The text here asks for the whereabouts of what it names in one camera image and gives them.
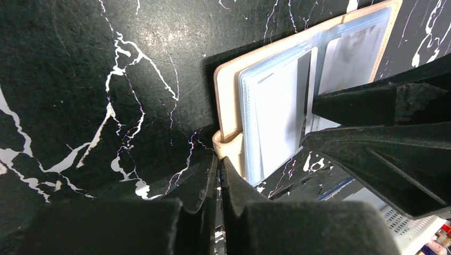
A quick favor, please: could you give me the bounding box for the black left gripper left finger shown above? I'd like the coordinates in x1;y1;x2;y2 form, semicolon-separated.
18;154;218;254

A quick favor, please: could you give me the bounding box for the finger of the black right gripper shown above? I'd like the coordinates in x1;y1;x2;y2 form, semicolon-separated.
313;54;450;126
302;122;450;219

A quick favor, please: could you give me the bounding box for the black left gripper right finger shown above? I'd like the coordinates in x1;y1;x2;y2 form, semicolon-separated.
219;158;399;254

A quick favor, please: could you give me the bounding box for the beige leather card holder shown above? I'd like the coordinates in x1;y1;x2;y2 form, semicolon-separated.
213;1;402;186

